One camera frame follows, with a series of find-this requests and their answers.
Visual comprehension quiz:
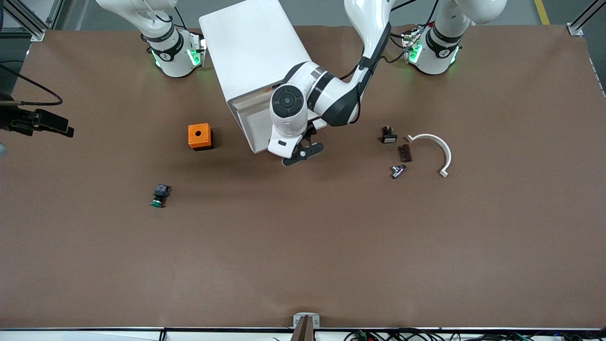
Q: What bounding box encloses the white drawer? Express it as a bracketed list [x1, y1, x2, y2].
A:
[235, 92, 327, 154]

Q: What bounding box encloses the white drawer cabinet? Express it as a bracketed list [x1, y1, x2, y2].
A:
[199, 0, 319, 128]

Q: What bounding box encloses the green mushroom push button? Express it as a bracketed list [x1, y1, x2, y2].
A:
[150, 184, 171, 208]

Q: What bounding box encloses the orange box with hole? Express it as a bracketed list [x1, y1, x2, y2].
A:
[188, 123, 214, 152]

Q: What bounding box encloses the aluminium frame post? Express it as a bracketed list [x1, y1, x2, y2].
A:
[0, 0, 64, 43]
[566, 0, 606, 37]

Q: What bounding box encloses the black left base cable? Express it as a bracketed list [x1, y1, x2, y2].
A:
[383, 33, 413, 64]

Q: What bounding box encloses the white half-ring clamp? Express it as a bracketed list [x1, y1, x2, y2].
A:
[406, 134, 453, 179]

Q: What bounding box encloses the grey metal mount bracket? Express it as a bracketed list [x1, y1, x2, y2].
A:
[293, 313, 321, 329]

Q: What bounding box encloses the brown tapered post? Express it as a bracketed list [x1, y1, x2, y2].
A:
[291, 316, 315, 341]

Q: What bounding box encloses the black cable bundle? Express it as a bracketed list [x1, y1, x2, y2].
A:
[343, 328, 606, 341]

